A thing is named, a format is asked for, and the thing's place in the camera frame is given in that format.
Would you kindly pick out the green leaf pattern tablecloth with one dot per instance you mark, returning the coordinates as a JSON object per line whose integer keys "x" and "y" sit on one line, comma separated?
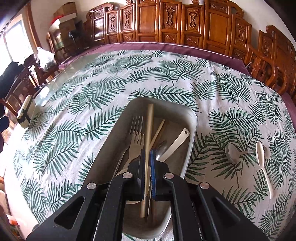
{"x": 220, "y": 126}

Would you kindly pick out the large cream serving spoon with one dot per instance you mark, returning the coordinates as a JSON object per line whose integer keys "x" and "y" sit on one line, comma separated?
{"x": 259, "y": 151}

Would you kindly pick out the metal spoon with face handle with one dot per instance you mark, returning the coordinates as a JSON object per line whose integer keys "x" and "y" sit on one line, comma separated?
{"x": 233, "y": 154}

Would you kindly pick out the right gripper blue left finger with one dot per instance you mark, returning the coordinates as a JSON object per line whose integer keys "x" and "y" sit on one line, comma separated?
{"x": 141, "y": 174}

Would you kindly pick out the purple sofa cushion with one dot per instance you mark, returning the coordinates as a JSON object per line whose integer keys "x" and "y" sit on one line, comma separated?
{"x": 231, "y": 62}

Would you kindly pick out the carved wooden sofa bench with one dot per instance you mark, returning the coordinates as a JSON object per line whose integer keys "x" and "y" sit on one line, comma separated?
{"x": 217, "y": 26}

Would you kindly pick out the carved wooden armchair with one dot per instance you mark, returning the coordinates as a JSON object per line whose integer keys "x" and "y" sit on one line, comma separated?
{"x": 273, "y": 62}

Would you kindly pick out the white plastic bag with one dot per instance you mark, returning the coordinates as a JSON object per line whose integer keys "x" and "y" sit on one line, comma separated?
{"x": 46, "y": 59}

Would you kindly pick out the stacked cardboard boxes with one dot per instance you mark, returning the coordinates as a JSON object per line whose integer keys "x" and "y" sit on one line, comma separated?
{"x": 62, "y": 25}

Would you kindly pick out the light bamboo chopstick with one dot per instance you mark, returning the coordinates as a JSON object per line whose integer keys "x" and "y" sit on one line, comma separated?
{"x": 156, "y": 137}
{"x": 146, "y": 157}

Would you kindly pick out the wooden chair at left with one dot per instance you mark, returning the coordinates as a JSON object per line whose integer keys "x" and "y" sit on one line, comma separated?
{"x": 28, "y": 82}

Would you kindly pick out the metal fork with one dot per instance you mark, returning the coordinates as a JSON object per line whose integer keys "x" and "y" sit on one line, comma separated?
{"x": 137, "y": 124}

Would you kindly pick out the cream lunch box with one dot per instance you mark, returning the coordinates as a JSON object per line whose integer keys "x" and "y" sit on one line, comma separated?
{"x": 25, "y": 114}

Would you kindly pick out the black clothing on chair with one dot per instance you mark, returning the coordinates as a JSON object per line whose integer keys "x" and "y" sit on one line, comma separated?
{"x": 8, "y": 77}

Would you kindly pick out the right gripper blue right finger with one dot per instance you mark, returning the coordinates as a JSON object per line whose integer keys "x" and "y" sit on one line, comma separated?
{"x": 153, "y": 162}

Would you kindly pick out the cream plastic fork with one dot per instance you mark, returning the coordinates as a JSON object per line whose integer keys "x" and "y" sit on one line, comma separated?
{"x": 136, "y": 145}

